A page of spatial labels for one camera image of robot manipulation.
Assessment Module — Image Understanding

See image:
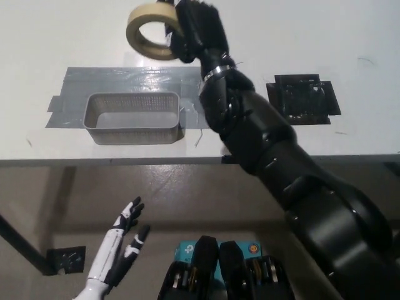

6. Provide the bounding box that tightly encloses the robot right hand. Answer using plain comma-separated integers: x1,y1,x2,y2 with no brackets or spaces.
162,0,235,78

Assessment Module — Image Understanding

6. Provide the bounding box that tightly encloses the beige masking tape roll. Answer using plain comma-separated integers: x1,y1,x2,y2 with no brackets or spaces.
126,3,183,61

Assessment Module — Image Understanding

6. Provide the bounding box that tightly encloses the teal cardboard box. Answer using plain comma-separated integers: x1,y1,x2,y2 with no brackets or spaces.
174,241,262,287

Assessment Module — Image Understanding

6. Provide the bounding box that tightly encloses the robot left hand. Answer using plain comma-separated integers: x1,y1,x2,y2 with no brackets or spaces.
86,196,151,287

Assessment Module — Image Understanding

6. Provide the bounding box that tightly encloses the black table leg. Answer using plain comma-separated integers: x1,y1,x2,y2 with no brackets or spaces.
0,214,53,276

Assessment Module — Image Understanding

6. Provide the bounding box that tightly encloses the small grey mesh container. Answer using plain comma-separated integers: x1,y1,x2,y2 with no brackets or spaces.
82,92,181,146

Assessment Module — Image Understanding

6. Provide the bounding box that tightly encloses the black tape patch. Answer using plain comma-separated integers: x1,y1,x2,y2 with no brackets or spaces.
265,74,342,126

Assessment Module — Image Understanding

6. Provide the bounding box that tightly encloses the grey duct tape patch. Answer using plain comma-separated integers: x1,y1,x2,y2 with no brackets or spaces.
45,66,208,129

